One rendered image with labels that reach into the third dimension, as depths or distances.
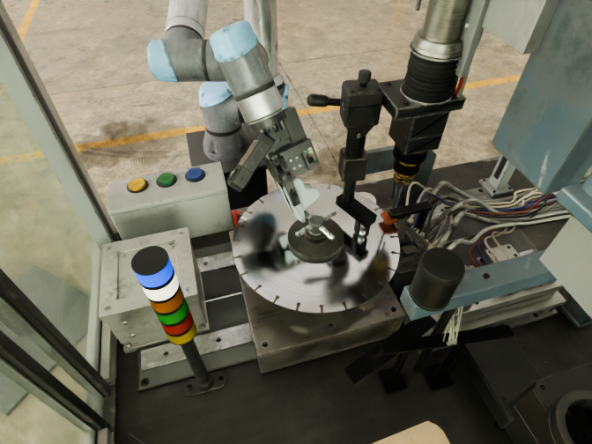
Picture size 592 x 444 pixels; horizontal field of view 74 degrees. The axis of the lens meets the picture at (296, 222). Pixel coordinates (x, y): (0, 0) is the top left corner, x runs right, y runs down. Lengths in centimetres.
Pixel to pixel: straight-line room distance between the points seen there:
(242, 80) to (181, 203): 41
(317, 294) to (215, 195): 41
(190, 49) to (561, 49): 57
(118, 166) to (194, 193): 172
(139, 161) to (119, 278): 184
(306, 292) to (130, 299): 33
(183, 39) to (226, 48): 16
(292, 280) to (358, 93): 34
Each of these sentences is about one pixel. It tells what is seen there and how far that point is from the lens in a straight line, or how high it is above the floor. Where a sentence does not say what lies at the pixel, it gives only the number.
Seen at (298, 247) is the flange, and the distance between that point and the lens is 76.
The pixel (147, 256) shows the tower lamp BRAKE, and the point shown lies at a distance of 53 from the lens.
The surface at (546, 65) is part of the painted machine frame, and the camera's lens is 55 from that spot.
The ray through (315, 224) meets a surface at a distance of 74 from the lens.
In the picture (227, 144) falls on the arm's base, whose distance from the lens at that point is 127.
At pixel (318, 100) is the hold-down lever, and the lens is 66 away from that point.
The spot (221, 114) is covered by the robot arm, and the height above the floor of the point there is 91.
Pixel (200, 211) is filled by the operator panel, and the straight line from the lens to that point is 102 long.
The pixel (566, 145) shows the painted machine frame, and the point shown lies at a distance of 53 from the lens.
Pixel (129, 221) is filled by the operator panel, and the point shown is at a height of 85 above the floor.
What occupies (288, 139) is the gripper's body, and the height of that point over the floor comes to 113.
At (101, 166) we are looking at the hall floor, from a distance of 272.
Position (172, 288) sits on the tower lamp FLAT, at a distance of 55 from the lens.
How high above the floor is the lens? 155
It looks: 47 degrees down
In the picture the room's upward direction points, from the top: straight up
